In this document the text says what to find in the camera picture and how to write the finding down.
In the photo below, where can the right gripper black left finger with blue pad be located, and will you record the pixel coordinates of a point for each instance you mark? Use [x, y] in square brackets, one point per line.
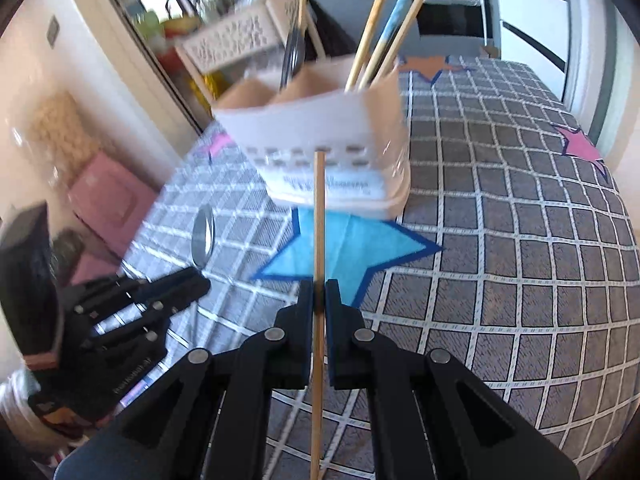
[207, 417]

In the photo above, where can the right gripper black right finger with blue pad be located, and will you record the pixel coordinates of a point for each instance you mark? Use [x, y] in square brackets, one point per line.
[431, 417]

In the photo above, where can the blue patterned chopstick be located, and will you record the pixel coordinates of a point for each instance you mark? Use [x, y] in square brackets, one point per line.
[387, 35]

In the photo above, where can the long bamboo chopstick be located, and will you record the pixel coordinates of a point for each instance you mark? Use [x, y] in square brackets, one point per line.
[396, 43]

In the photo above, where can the black handled spoon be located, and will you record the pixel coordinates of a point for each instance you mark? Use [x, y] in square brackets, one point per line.
[294, 56]

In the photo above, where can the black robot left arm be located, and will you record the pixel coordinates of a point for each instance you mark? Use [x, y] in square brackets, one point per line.
[31, 303]

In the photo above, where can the pink cardboard box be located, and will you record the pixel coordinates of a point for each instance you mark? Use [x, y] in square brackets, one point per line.
[112, 203]

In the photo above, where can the checkered grey tablecloth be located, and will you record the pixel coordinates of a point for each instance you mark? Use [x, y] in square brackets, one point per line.
[515, 253]

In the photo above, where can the bag of pale balls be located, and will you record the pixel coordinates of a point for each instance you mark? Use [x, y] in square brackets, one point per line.
[57, 141]

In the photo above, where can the white plastic utensil caddy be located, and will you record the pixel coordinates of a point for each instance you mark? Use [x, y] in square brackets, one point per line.
[362, 132]

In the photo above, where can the white perforated storage cart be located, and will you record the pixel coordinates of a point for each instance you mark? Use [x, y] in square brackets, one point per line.
[258, 27]

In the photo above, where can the brown cardboard box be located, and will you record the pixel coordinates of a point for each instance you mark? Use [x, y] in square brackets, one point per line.
[489, 52]

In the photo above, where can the black built-in oven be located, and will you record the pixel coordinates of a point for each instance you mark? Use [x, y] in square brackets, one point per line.
[460, 18]

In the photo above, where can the white refrigerator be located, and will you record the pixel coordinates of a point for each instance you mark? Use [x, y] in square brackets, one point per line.
[537, 34]

